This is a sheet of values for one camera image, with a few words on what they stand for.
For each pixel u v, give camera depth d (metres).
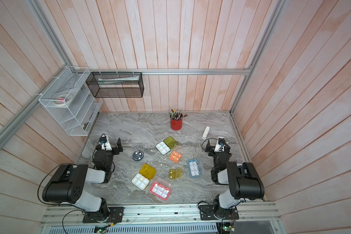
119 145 0.84
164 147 0.98
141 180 0.84
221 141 0.75
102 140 0.76
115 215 0.73
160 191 0.81
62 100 0.74
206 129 1.05
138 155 0.95
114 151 0.82
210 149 0.81
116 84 1.04
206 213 0.73
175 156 0.95
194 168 0.89
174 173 0.87
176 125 1.05
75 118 0.78
